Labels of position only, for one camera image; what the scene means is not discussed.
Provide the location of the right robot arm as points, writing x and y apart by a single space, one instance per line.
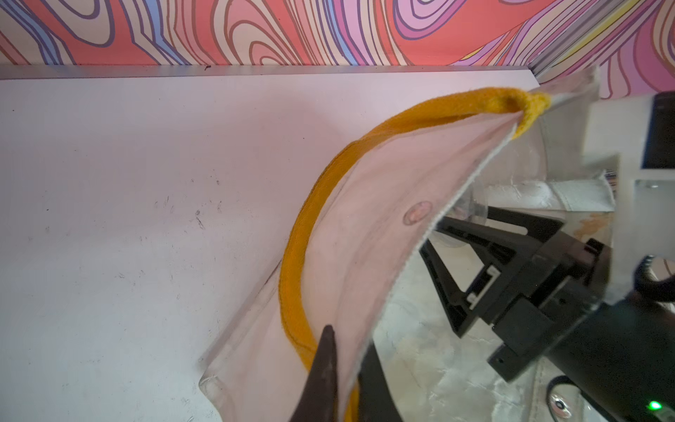
594 311

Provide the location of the white canvas bag yellow handles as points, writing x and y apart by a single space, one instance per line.
364 219

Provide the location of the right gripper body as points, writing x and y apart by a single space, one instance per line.
535 303

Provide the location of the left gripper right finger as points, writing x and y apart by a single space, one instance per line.
375 400

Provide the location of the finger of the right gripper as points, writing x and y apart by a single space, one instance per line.
459 306
499 246

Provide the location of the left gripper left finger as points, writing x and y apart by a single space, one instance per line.
318 401

